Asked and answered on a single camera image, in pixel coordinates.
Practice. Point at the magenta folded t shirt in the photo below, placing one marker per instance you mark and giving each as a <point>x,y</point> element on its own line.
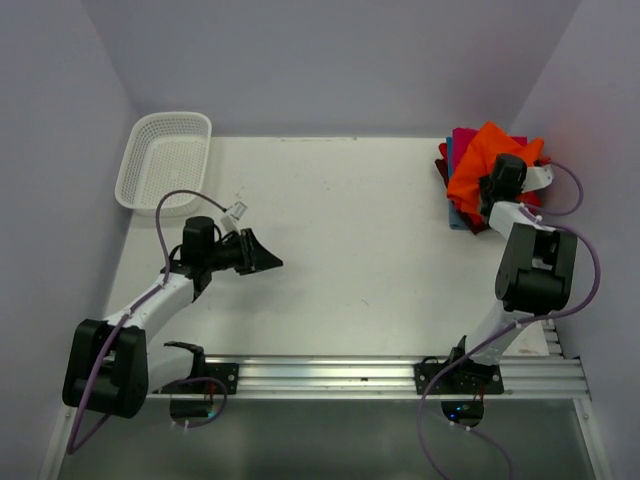
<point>458,144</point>

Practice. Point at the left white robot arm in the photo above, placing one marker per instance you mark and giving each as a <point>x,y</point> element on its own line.
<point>110,368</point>

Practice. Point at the orange t shirt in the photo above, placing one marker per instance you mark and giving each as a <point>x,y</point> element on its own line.
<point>478,161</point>

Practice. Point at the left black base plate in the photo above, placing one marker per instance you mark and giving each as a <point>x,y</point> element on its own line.
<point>226,373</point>

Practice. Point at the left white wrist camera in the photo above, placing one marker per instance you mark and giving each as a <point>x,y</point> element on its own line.
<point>232,215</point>

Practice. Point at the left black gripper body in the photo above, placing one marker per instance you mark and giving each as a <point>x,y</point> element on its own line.
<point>224,255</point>

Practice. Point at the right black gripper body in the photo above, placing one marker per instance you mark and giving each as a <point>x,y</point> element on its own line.
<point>484,184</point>

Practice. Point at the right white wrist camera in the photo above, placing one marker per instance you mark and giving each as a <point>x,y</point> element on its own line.
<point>538,178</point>

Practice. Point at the aluminium mounting rail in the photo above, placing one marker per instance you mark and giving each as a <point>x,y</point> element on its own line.
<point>399,378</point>

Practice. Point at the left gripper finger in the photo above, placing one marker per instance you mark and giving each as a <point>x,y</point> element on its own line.
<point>243,257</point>
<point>265,260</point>

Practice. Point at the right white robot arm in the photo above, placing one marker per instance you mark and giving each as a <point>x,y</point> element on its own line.
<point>535,274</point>

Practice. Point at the white plastic basket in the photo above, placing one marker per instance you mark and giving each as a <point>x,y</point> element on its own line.
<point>166,152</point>

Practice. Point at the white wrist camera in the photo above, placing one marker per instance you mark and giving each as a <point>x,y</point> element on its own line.
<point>232,215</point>
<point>538,178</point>

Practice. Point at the dark red folded t shirt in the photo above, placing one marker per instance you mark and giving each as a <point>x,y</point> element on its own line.
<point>474,228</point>

